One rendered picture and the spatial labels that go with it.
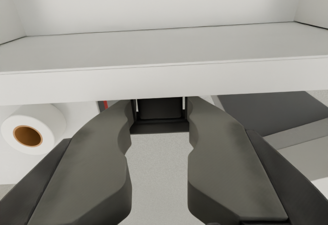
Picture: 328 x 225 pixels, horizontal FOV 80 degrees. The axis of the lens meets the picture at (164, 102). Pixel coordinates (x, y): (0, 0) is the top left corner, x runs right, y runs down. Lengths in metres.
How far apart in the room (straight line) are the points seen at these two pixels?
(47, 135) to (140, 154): 1.14
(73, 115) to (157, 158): 1.16
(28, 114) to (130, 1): 0.20
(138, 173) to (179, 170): 0.30
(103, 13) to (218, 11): 0.09
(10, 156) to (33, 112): 0.14
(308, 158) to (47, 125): 0.39
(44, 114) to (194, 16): 0.23
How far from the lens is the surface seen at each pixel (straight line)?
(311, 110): 0.54
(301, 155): 0.39
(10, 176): 0.49
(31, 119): 0.31
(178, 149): 1.39
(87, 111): 0.32
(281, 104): 0.56
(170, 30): 0.17
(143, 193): 1.74
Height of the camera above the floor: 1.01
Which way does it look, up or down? 60 degrees down
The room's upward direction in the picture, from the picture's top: 179 degrees clockwise
